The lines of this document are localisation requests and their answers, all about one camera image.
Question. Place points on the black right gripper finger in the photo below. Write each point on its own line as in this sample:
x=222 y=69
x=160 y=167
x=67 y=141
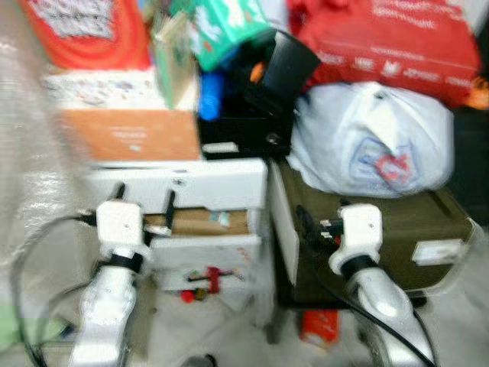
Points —
x=304 y=220

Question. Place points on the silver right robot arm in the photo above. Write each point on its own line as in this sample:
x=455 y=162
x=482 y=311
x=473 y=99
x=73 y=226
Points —
x=386 y=306

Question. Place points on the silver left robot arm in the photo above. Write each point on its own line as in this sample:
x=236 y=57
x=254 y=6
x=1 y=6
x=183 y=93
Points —
x=103 y=313

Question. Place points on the brown cardboard sheet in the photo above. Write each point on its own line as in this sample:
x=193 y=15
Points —
x=206 y=222

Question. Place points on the white drawer cabinet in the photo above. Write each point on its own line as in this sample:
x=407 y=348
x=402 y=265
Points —
x=221 y=183

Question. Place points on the orange cardboard box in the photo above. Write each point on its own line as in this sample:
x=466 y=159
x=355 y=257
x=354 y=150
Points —
x=130 y=134

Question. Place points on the red toy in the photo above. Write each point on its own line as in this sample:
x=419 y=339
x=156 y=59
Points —
x=212 y=279

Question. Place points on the olive brown storage box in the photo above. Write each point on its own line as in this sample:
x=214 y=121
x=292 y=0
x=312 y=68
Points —
x=412 y=218

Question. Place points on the white plastic bag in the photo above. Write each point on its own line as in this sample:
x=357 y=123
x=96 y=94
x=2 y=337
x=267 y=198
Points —
x=359 y=138

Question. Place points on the red can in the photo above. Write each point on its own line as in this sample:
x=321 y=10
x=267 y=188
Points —
x=319 y=327

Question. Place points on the black box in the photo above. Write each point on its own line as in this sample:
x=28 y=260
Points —
x=244 y=138

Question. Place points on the white floral box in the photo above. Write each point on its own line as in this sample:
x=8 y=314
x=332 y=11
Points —
x=99 y=92

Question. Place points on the blue bottle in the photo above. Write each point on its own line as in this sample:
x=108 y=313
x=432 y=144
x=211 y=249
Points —
x=210 y=95

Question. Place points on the small orange object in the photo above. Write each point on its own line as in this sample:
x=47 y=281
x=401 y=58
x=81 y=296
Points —
x=479 y=93

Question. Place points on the robot left leg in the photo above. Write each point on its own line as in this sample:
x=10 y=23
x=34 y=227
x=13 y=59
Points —
x=200 y=362

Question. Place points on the green beige book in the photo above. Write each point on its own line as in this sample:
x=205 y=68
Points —
x=174 y=61

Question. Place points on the red white printed bag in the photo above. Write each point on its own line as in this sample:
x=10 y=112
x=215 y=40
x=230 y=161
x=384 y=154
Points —
x=114 y=46

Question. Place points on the black angular object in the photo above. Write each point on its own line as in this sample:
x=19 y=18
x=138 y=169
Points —
x=286 y=69

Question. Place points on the light green mat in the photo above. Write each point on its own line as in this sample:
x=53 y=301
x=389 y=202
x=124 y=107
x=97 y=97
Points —
x=23 y=325

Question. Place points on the large red fabric bag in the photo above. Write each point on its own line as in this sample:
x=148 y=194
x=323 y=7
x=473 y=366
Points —
x=382 y=46

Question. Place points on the teal green package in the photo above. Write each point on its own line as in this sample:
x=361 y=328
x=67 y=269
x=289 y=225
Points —
x=229 y=27

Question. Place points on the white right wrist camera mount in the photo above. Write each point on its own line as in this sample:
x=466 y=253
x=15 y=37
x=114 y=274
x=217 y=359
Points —
x=359 y=225

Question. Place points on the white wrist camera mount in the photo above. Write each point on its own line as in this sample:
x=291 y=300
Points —
x=120 y=225
x=359 y=225

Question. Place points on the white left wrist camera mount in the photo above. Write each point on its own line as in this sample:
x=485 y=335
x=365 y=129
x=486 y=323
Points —
x=120 y=225

